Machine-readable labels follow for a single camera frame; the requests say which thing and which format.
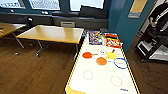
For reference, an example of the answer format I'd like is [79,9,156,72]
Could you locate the blue board game box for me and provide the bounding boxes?
[87,29,105,46]

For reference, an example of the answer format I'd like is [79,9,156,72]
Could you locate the yellow round paddle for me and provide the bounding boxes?
[106,48,118,60]

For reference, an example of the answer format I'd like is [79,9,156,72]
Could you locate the red board game box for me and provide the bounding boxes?
[105,32,123,49]

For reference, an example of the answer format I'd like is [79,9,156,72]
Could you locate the dark sofa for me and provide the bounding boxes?
[51,4,110,30]

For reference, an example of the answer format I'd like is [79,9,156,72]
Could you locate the low wooden table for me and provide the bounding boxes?
[16,23,86,58]
[0,21,27,50]

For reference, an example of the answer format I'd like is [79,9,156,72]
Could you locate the white dining table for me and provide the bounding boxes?
[63,29,142,94]

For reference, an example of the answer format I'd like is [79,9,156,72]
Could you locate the black wheeled cart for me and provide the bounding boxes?
[134,27,168,63]

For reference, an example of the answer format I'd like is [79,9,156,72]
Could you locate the thin white ring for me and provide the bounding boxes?
[96,48,108,56]

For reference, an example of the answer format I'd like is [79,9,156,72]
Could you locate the blue plastic ring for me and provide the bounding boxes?
[113,57,130,70]

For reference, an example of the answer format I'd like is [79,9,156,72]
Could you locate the small yellow wall sign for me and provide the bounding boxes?
[127,0,150,19]

